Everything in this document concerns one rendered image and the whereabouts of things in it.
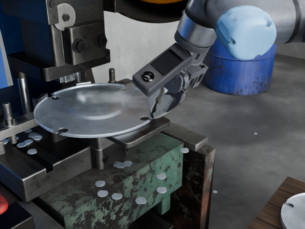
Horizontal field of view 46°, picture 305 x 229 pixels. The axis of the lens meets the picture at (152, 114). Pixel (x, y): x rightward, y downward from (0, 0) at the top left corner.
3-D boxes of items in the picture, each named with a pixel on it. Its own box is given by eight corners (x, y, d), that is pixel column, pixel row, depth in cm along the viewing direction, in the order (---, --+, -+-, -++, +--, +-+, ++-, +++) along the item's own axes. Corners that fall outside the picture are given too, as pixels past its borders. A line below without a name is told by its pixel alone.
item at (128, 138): (171, 169, 85) (173, 118, 79) (129, 197, 76) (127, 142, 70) (102, 134, 100) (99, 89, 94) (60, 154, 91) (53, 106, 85)
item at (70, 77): (78, 78, 91) (76, 64, 89) (62, 83, 88) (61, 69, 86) (70, 76, 93) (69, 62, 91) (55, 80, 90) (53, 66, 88)
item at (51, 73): (113, 71, 93) (112, 50, 90) (46, 93, 79) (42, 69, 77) (75, 58, 102) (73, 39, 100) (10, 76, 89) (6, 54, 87)
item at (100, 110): (6, 120, 79) (5, 116, 79) (84, 79, 103) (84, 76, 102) (117, 151, 68) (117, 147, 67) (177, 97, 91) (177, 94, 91)
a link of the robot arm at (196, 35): (208, 32, 61) (174, 7, 64) (197, 54, 64) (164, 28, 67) (229, 25, 66) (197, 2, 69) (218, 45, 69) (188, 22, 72)
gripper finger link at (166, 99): (175, 119, 82) (191, 89, 76) (159, 128, 78) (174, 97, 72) (165, 110, 83) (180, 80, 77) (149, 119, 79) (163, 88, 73)
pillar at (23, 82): (33, 112, 93) (25, 61, 87) (26, 115, 92) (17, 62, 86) (29, 110, 95) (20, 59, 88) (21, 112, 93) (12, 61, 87)
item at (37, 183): (165, 127, 105) (165, 109, 102) (26, 203, 75) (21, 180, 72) (98, 100, 123) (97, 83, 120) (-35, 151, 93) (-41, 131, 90)
